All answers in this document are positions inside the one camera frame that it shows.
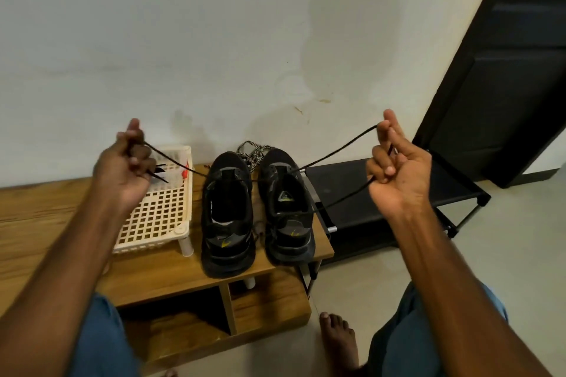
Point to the person's blue shorts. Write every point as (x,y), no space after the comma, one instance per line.
(97,346)

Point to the person's right hand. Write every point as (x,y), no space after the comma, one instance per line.
(402,178)

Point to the large white plastic tray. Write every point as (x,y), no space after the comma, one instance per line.
(159,218)

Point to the dark door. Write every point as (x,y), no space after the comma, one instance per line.
(504,63)

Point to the red label sticker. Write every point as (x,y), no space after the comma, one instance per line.
(185,173)

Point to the person's right forearm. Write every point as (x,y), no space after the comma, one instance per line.
(451,302)

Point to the black shoe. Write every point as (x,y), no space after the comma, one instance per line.
(287,222)
(228,231)

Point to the person's left forearm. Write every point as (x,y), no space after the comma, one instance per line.
(53,293)

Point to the low wooden table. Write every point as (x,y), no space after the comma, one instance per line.
(26,231)

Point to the single black shoelace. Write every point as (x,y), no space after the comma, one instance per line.
(340,148)

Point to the black shoe rack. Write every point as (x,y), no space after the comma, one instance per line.
(354,204)

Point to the person's left hand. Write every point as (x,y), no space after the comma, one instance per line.
(119,173)

